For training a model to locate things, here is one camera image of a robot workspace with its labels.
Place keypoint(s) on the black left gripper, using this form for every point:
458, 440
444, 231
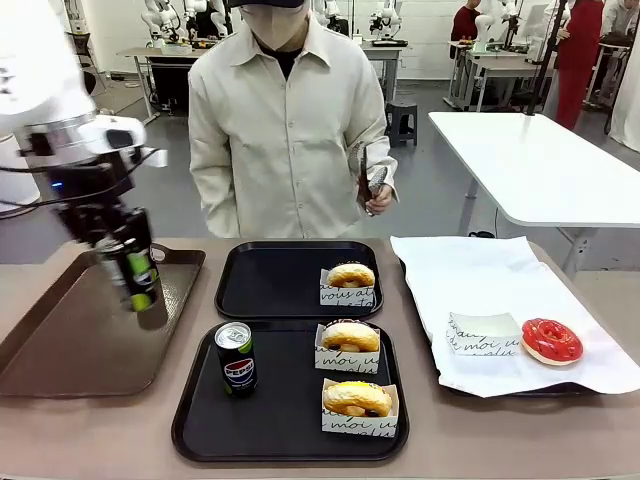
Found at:
90, 185

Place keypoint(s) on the black Pepsi can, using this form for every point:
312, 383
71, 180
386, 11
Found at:
142, 280
237, 365

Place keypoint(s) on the metal serving tongs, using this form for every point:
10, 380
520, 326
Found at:
357, 155

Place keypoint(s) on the cream donut yellow topping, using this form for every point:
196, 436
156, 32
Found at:
355, 397

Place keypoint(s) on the person's right forearm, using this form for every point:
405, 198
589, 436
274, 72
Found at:
210, 200

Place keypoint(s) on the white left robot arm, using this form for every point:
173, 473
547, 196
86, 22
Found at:
40, 75

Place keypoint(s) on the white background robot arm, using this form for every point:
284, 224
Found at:
487, 25
386, 17
160, 17

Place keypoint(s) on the person's left forearm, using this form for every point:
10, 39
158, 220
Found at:
387, 165

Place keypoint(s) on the person's left hand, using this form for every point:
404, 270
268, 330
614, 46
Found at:
384, 197

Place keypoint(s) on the brown plastic tray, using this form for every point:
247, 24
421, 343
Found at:
60, 340

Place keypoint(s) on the black cabinet under workbench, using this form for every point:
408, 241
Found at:
170, 85

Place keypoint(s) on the small black plastic tray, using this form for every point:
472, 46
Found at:
270, 280

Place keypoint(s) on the black office chair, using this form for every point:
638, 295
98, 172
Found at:
89, 55

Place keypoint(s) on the grey background workbench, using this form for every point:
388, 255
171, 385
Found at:
150, 51

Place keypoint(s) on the person in beige shirt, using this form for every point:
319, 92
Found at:
280, 150

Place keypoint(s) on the beige face mask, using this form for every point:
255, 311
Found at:
275, 25

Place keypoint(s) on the large black plastic tray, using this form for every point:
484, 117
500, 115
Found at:
290, 425

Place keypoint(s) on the black cap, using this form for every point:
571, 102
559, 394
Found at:
265, 2

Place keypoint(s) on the grey plastic stool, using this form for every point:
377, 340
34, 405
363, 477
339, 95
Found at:
400, 107

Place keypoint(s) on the grey background table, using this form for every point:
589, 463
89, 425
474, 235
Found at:
385, 50

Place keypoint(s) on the white paper sheet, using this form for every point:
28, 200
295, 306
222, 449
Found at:
475, 280

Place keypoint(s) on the white script-printed paper box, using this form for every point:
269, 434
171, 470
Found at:
480, 346

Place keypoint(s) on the person in red top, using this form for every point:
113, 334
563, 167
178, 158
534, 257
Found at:
465, 25

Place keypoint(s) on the white folding table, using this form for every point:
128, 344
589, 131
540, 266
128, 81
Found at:
525, 165

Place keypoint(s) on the white background desk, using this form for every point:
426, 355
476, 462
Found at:
500, 65

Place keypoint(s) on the black tray under paper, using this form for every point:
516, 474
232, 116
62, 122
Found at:
545, 393

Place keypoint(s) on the red glazed donut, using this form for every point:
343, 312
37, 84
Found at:
570, 347

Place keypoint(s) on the person in red dress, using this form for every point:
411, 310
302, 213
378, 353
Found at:
580, 50

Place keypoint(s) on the white hanging cloth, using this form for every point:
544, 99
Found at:
627, 100

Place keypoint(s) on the black bag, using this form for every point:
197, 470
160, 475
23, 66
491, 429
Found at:
615, 40

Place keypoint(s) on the person in grey top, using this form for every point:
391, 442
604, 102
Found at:
620, 15

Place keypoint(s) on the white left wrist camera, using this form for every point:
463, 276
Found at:
157, 157

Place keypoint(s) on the black camera pole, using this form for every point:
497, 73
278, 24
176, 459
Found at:
547, 60

